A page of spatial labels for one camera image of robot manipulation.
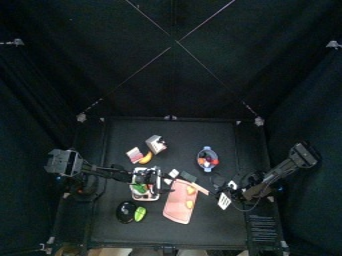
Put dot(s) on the yellow toy corn piece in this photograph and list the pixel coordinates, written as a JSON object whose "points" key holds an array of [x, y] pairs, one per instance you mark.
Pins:
{"points": [[189, 204]]}

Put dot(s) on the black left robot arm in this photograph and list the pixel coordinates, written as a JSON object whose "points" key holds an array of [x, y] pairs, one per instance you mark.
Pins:
{"points": [[65, 162]]}

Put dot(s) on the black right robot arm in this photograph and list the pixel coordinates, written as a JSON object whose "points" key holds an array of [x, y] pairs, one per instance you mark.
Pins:
{"points": [[292, 163]]}

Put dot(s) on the small white cube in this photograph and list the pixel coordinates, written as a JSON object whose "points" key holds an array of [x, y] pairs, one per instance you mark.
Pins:
{"points": [[174, 173]]}

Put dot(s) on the green toy vegetable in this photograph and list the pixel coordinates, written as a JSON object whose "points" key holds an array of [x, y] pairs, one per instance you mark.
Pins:
{"points": [[139, 188]]}

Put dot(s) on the white dish rack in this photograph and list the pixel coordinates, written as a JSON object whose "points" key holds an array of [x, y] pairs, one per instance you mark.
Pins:
{"points": [[150, 199]]}

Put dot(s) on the black rectangular block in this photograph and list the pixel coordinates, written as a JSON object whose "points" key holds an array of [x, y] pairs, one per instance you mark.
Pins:
{"points": [[189, 176]]}

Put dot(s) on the red toy food piece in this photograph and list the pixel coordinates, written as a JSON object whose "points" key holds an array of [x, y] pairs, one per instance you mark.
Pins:
{"points": [[214, 162]]}

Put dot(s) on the yellow toy banana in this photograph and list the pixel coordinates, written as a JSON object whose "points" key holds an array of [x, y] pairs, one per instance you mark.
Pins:
{"points": [[146, 159]]}

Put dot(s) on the pink cutting board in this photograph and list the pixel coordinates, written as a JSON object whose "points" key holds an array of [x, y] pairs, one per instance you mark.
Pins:
{"points": [[178, 210]]}

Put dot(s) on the orange toy food piece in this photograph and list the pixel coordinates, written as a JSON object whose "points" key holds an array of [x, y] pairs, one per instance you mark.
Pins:
{"points": [[202, 161]]}

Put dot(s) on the pink and white box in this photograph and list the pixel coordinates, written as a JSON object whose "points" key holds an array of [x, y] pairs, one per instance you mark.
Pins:
{"points": [[134, 155]]}

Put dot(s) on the blue toy pot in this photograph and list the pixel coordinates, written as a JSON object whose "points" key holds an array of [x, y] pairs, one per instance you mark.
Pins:
{"points": [[208, 154]]}

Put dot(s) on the lime green toy food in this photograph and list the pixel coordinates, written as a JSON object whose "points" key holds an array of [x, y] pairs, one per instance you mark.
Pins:
{"points": [[139, 214]]}

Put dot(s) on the white grey toy box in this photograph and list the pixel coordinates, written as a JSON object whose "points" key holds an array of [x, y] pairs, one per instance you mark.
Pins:
{"points": [[155, 144]]}

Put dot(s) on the black round pan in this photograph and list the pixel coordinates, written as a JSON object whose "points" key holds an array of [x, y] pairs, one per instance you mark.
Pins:
{"points": [[125, 214]]}

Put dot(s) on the metal frame bracket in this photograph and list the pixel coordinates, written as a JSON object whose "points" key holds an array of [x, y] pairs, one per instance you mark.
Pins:
{"points": [[258, 121], [333, 44], [43, 247], [81, 117], [285, 247], [170, 117]]}

